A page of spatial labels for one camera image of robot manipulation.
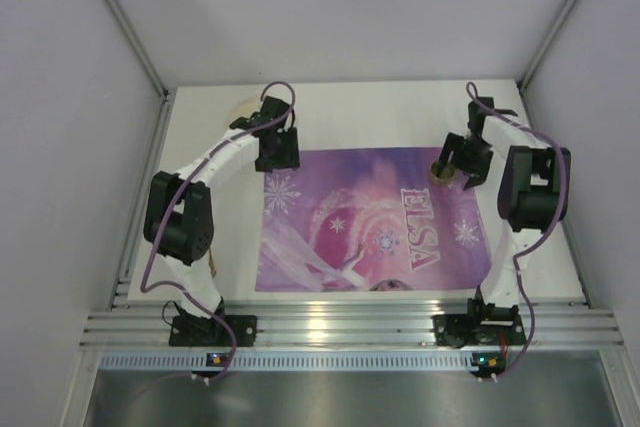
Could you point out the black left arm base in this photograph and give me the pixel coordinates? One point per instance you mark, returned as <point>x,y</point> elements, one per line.
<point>191,331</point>

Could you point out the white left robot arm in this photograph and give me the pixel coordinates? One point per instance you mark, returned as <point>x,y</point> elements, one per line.
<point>179,217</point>

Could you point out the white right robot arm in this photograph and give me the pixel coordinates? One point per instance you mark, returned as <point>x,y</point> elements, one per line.
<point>532,193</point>

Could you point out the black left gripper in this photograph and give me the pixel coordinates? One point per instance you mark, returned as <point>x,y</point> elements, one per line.
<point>276,160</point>

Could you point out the cream round plate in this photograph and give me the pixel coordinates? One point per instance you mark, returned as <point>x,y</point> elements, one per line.
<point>245,108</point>

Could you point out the purple Elsa placemat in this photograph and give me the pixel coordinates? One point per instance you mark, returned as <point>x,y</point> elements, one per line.
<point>366,220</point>

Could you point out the gold spoon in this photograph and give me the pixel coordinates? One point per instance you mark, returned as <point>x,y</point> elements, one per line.
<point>211,264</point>

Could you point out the aluminium mounting rail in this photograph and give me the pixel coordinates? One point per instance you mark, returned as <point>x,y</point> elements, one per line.
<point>334,325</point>

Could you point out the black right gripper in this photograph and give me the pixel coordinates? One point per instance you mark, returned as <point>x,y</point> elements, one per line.
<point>465,161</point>

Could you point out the small metal cup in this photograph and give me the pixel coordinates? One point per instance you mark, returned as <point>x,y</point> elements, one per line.
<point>442,173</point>

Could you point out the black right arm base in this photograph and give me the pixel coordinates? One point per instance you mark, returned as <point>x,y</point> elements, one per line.
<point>461,330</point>

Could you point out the white slotted cable duct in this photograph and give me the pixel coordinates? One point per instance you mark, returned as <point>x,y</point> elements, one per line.
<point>302,361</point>

